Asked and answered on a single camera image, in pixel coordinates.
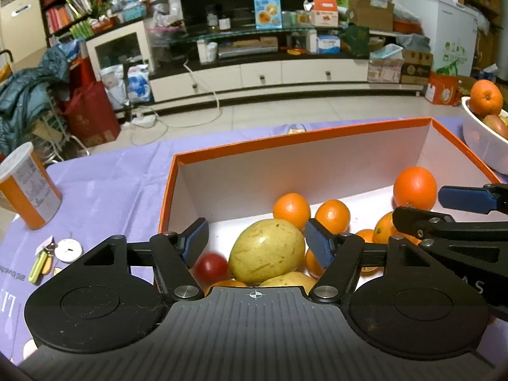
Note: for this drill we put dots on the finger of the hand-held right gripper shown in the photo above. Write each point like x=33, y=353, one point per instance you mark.
x=460, y=198
x=448, y=230

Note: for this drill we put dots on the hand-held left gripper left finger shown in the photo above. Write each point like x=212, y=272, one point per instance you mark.
x=194, y=242

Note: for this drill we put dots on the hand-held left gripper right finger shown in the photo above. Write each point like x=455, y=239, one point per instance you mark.
x=319, y=242

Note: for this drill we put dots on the small red tomato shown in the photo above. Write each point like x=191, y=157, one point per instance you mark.
x=210, y=266

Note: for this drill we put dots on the large orange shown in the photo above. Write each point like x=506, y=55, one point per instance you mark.
x=383, y=228
x=414, y=188

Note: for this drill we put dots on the yellow-green mango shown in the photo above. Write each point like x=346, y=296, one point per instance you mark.
x=266, y=251

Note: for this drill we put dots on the orange cardboard box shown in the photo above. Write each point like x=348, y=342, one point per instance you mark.
x=278, y=162

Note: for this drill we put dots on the white plastic bowl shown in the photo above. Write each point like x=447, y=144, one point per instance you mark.
x=480, y=143

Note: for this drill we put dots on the reddish round fruit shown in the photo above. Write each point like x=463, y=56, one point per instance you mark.
x=497, y=125

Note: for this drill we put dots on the purple floral tablecloth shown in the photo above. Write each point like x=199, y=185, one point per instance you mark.
x=119, y=174

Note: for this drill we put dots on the orange with wrinkled stem end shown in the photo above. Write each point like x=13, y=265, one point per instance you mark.
x=486, y=97

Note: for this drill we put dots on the orange fruit carton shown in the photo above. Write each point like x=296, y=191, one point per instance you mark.
x=442, y=87

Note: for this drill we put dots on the white round disc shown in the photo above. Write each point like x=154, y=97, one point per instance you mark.
x=67, y=251

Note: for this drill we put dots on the white power strip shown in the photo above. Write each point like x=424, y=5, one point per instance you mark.
x=143, y=119

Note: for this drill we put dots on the red shopping bag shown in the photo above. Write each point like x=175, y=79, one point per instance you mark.
x=91, y=119

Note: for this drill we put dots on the orange canister with white lid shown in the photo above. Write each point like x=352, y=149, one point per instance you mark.
x=35, y=202

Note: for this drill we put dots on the white chest freezer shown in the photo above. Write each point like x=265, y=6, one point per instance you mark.
x=436, y=31

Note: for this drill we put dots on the white television cabinet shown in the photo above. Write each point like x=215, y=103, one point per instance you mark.
x=258, y=73

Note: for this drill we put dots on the dark green bag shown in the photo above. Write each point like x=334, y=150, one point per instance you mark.
x=355, y=39

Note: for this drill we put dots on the blue tissue pack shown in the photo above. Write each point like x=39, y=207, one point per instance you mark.
x=328, y=44

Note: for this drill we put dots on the brown cardboard box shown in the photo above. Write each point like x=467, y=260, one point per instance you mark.
x=373, y=16

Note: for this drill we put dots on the white cabinet with glass door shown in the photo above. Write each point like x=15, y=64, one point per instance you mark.
x=119, y=47

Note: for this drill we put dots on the orange and white carton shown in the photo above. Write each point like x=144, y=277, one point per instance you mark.
x=323, y=12

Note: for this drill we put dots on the teal puffer jacket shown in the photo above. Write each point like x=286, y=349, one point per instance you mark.
x=24, y=87

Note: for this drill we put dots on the blue snack box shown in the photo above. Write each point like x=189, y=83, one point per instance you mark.
x=268, y=12

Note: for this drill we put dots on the dark bookshelf with books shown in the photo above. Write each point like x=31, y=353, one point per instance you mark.
x=63, y=16

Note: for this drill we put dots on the white standing air conditioner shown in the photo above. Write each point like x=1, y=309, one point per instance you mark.
x=20, y=12

